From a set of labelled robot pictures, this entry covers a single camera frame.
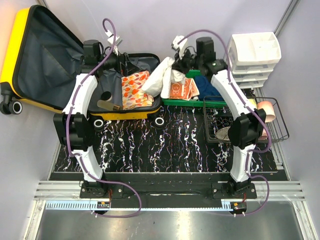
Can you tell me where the green plastic tray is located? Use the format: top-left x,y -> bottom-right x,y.
162,70 -> 225,107

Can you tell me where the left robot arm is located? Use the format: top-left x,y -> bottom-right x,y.
53,36 -> 121,198

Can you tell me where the black round cap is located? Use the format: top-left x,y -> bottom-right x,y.
100,91 -> 112,101

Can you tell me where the white garment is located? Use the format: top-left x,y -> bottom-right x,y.
141,57 -> 186,99

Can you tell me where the pale green faceted cup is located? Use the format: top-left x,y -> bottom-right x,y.
248,98 -> 257,108

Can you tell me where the speckled grey plate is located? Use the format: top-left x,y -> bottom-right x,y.
215,126 -> 230,141

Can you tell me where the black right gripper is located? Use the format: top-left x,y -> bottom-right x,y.
170,47 -> 202,75

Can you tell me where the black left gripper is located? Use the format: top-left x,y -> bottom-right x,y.
98,45 -> 141,77

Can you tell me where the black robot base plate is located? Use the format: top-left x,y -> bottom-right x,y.
79,173 -> 257,209

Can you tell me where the yellow Pikachu suitcase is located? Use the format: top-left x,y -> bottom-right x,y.
0,5 -> 162,121

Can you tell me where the orange bunny pattern garment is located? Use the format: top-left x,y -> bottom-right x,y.
169,78 -> 200,101

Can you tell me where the orange floral pattern cloth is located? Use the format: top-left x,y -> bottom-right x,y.
121,70 -> 154,110

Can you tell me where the gold cosmetic bottle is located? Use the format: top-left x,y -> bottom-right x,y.
97,99 -> 123,111

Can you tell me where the black wire dish rack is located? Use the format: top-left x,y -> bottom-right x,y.
203,96 -> 290,144

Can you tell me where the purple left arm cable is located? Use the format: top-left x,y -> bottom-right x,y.
65,17 -> 143,218

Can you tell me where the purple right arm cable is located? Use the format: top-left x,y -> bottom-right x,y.
178,29 -> 272,217

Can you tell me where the navy blue garment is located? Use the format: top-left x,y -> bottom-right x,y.
194,75 -> 223,101

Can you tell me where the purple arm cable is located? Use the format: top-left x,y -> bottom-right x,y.
178,29 -> 272,217
65,17 -> 143,218

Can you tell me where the pink marbled cup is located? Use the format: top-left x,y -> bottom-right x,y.
257,101 -> 276,123

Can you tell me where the white drawer organizer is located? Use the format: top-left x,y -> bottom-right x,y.
228,32 -> 282,89

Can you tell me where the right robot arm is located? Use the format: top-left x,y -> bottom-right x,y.
172,35 -> 267,199

